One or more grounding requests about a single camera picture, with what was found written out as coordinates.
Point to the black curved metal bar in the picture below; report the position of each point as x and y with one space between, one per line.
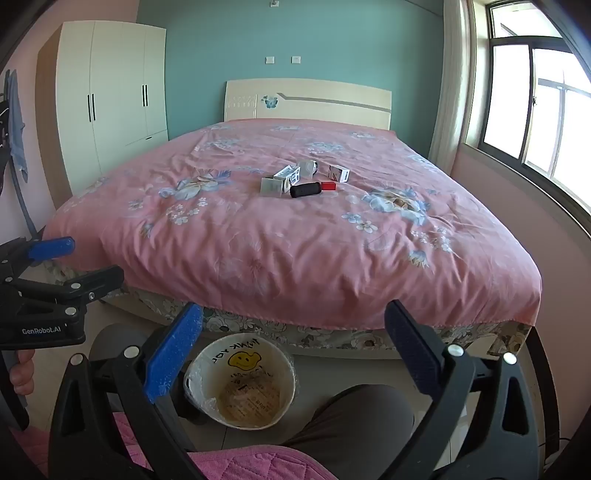
545 387

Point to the dark framed window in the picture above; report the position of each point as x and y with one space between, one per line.
531 106

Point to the pink quilted cushion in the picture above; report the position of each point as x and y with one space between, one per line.
258 466

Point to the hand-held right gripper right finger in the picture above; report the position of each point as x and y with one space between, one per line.
411 350

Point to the cream curtain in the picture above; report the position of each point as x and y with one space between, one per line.
452 83

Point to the white and red box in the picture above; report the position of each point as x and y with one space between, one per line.
338 173

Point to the small red box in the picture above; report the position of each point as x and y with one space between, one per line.
328 186

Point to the person's left hand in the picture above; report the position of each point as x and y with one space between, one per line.
23 374

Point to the white and blue box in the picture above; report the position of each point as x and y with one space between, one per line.
288 174

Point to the grey square box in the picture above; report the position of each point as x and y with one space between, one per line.
272 186

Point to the pink floral bedspread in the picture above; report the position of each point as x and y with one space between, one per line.
277 249

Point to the white bin with smiley bag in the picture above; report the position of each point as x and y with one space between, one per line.
240 392

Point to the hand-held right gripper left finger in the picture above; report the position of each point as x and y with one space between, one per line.
173 353

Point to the cream bed headboard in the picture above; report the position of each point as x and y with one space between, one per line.
323 99

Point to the white bed frame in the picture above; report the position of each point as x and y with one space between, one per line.
351 354

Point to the blue hanging cloth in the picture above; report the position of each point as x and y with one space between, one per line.
17 124

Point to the white wardrobe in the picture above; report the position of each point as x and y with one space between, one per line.
115 83

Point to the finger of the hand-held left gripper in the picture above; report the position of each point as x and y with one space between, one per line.
92 281
51 248

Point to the clear plastic jar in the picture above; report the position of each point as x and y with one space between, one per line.
308 167

